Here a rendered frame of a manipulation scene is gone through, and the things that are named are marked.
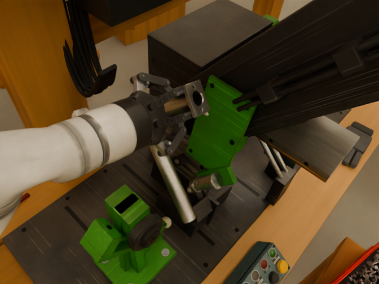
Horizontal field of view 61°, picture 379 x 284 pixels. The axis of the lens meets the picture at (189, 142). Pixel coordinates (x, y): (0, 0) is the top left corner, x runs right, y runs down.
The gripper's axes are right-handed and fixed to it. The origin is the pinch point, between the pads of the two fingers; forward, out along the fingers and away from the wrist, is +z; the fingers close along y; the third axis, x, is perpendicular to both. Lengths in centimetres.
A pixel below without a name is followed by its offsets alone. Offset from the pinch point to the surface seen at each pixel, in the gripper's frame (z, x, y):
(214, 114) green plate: 12.7, 4.8, -4.9
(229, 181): 12.4, 6.7, -20.2
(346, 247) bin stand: 44, -1, -57
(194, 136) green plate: 12.8, 12.4, -8.8
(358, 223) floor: 137, 30, -106
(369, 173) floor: 176, 29, -92
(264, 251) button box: 14.8, 5.4, -39.5
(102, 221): -14.4, 14.8, -14.9
